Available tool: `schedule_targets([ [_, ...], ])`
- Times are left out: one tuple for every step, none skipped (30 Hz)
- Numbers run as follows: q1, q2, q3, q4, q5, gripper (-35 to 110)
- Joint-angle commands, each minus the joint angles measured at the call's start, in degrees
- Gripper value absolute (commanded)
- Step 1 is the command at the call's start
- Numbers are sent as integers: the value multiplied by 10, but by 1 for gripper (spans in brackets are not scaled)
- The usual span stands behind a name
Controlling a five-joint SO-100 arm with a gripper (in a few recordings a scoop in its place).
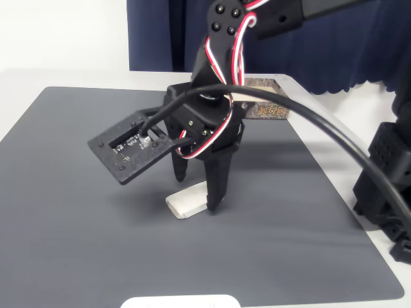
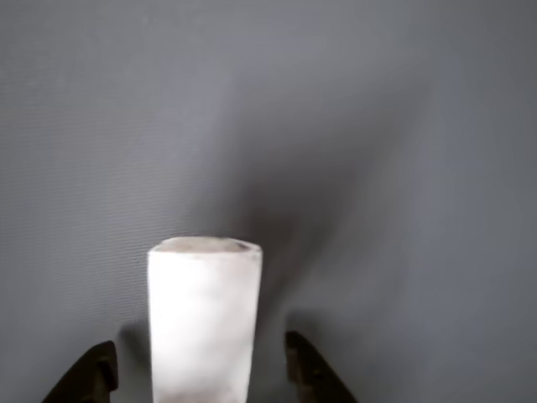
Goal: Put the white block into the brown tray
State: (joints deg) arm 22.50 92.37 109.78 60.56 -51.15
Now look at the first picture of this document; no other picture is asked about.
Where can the white eraser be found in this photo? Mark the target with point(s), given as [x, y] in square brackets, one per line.
[186, 202]

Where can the bark-print cardboard box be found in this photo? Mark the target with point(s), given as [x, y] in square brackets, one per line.
[269, 110]

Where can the dark blue curtain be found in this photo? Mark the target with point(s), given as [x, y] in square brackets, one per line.
[321, 54]

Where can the grey table mat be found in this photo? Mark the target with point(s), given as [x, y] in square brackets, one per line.
[96, 224]

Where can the black wrist camera plate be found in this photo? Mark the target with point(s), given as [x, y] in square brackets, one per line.
[128, 160]

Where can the white rounded object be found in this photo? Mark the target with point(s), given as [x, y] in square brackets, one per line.
[180, 302]

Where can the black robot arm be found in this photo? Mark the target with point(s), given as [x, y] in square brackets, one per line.
[221, 48]

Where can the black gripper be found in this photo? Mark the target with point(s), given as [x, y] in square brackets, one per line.
[180, 110]

